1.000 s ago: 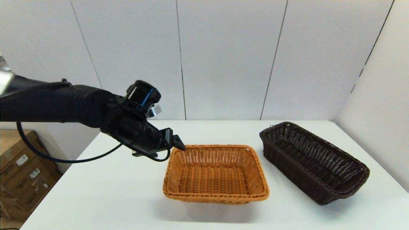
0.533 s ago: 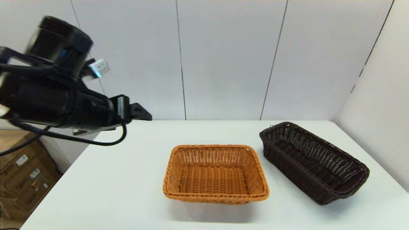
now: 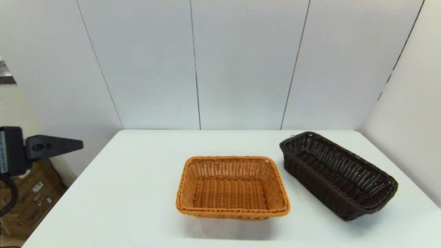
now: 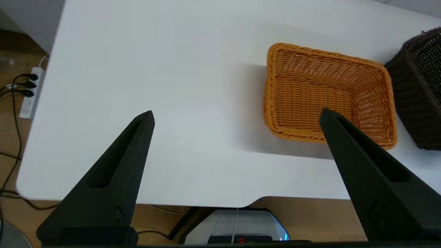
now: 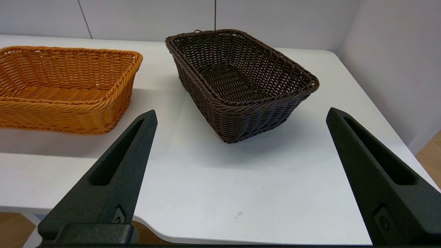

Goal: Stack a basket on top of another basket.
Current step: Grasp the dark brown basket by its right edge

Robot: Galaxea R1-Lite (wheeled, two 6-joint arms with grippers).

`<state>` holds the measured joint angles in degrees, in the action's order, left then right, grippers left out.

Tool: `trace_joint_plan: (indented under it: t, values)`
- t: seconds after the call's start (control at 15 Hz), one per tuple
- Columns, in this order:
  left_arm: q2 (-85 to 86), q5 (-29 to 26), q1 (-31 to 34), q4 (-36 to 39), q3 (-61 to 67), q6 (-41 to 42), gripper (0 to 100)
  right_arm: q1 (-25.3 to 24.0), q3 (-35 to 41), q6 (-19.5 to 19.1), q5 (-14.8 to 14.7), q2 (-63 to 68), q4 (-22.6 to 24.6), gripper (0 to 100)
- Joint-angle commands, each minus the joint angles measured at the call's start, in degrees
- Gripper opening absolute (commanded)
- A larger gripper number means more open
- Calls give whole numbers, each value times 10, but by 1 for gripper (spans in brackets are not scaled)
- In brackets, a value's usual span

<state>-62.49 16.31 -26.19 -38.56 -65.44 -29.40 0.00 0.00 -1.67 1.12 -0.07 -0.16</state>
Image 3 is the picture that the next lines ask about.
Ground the orange wicker basket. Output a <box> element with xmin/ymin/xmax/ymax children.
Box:
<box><xmin>176</xmin><ymin>156</ymin><xmax>291</xmax><ymax>221</ymax></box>

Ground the dark brown wicker basket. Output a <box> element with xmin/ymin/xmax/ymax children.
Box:
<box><xmin>279</xmin><ymin>131</ymin><xmax>399</xmax><ymax>221</ymax></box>

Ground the brown cardboard box white label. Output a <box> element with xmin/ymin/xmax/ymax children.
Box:
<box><xmin>14</xmin><ymin>159</ymin><xmax>52</xmax><ymax>188</ymax></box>
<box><xmin>0</xmin><ymin>162</ymin><xmax>62</xmax><ymax>211</ymax></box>
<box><xmin>0</xmin><ymin>177</ymin><xmax>68</xmax><ymax>239</ymax></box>

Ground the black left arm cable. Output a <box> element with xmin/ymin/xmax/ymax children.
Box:
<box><xmin>0</xmin><ymin>174</ymin><xmax>18</xmax><ymax>218</ymax></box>

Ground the grey metal wall fixture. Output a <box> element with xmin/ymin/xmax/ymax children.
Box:
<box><xmin>0</xmin><ymin>57</ymin><xmax>17</xmax><ymax>85</ymax></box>

